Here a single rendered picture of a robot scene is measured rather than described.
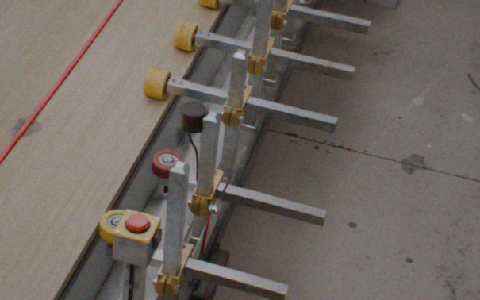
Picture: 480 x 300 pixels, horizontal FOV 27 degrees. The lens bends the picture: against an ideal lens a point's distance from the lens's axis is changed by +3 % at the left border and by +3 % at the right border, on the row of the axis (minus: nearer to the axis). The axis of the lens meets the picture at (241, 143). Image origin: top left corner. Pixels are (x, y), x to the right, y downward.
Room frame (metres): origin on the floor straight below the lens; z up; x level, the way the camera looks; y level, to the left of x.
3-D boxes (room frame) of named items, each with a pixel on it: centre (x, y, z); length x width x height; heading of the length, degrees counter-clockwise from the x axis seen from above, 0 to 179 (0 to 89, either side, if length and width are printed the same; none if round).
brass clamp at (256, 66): (2.32, -0.02, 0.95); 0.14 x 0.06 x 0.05; 169
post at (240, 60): (2.05, 0.03, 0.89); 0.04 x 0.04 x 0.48; 79
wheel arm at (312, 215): (1.83, -0.01, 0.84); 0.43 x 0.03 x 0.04; 79
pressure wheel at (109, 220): (1.62, 0.26, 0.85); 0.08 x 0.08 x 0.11
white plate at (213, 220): (1.77, 0.06, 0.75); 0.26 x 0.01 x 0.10; 169
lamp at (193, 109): (1.81, 0.12, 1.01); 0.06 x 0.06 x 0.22; 79
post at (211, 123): (1.80, 0.08, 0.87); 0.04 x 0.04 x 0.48; 79
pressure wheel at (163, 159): (1.86, 0.18, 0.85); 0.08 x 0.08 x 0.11
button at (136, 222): (1.30, 0.17, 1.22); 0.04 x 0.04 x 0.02
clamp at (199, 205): (1.83, 0.08, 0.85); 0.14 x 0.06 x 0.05; 169
